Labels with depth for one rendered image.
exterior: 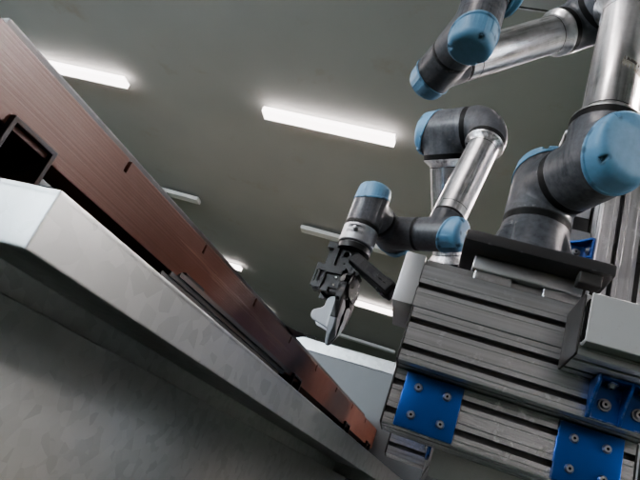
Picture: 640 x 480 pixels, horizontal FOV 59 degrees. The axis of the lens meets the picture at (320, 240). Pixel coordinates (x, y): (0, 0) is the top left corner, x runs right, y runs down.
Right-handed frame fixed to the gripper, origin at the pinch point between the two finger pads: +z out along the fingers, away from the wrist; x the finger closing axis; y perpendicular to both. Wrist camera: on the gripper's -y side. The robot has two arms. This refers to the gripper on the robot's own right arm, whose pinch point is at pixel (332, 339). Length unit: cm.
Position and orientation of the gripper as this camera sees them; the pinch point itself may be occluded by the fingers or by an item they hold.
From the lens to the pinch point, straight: 110.7
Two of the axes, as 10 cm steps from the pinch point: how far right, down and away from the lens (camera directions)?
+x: -2.6, -4.8, -8.4
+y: -9.0, -1.8, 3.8
